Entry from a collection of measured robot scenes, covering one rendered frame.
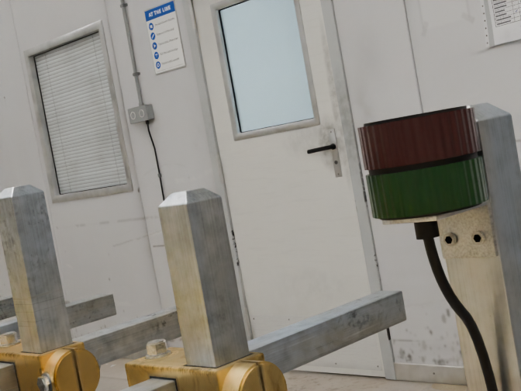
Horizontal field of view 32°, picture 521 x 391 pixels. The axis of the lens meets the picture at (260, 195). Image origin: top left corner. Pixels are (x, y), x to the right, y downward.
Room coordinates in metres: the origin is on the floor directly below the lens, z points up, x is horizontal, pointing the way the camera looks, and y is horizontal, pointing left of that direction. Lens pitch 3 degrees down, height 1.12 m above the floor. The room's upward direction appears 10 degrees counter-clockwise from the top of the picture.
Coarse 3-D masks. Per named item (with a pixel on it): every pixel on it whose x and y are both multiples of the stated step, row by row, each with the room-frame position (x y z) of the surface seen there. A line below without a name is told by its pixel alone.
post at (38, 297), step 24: (24, 192) 0.84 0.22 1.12; (0, 216) 0.85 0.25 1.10; (24, 216) 0.84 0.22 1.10; (48, 216) 0.86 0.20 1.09; (24, 240) 0.84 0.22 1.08; (48, 240) 0.85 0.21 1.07; (24, 264) 0.83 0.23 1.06; (48, 264) 0.85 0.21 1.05; (24, 288) 0.84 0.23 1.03; (48, 288) 0.85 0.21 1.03; (24, 312) 0.84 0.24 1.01; (48, 312) 0.84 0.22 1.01; (24, 336) 0.85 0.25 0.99; (48, 336) 0.84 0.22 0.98
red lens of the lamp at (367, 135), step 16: (448, 112) 0.44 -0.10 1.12; (464, 112) 0.44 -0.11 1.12; (368, 128) 0.45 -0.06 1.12; (384, 128) 0.44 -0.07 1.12; (400, 128) 0.44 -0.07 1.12; (416, 128) 0.43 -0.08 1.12; (432, 128) 0.43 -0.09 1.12; (448, 128) 0.43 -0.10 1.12; (464, 128) 0.44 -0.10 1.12; (368, 144) 0.45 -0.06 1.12; (384, 144) 0.44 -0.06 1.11; (400, 144) 0.44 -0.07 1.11; (416, 144) 0.43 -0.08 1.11; (432, 144) 0.43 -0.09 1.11; (448, 144) 0.43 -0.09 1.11; (464, 144) 0.44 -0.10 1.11; (480, 144) 0.46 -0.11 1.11; (368, 160) 0.45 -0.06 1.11; (384, 160) 0.44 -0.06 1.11; (400, 160) 0.44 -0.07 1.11; (416, 160) 0.43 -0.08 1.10; (432, 160) 0.43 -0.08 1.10
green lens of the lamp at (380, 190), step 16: (480, 160) 0.45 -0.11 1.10; (368, 176) 0.46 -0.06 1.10; (384, 176) 0.44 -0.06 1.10; (400, 176) 0.44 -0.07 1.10; (416, 176) 0.43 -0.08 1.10; (432, 176) 0.43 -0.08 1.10; (448, 176) 0.43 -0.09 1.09; (464, 176) 0.44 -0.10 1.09; (480, 176) 0.44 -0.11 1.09; (368, 192) 0.46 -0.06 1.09; (384, 192) 0.45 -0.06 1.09; (400, 192) 0.44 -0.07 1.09; (416, 192) 0.44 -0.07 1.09; (432, 192) 0.43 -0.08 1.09; (448, 192) 0.43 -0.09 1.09; (464, 192) 0.44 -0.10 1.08; (480, 192) 0.44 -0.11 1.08; (384, 208) 0.45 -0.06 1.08; (400, 208) 0.44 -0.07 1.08; (416, 208) 0.44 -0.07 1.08; (432, 208) 0.43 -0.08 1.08; (448, 208) 0.43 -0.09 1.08
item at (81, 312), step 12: (84, 300) 1.22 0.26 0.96; (96, 300) 1.22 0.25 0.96; (108, 300) 1.23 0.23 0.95; (72, 312) 1.19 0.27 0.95; (84, 312) 1.20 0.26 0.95; (96, 312) 1.22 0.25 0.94; (108, 312) 1.23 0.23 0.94; (0, 324) 1.13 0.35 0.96; (12, 324) 1.13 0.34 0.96; (72, 324) 1.19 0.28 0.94; (84, 324) 1.20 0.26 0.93
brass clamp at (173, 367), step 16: (176, 352) 0.73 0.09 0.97; (256, 352) 0.68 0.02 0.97; (128, 368) 0.72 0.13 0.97; (144, 368) 0.70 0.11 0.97; (160, 368) 0.69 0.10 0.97; (176, 368) 0.68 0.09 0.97; (192, 368) 0.66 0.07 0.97; (208, 368) 0.65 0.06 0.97; (224, 368) 0.65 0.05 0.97; (240, 368) 0.64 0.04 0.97; (256, 368) 0.64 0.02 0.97; (272, 368) 0.65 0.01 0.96; (128, 384) 0.72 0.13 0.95; (176, 384) 0.68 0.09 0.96; (192, 384) 0.66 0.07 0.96; (208, 384) 0.65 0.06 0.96; (224, 384) 0.64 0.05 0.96; (240, 384) 0.63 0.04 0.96; (256, 384) 0.64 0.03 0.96; (272, 384) 0.65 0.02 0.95
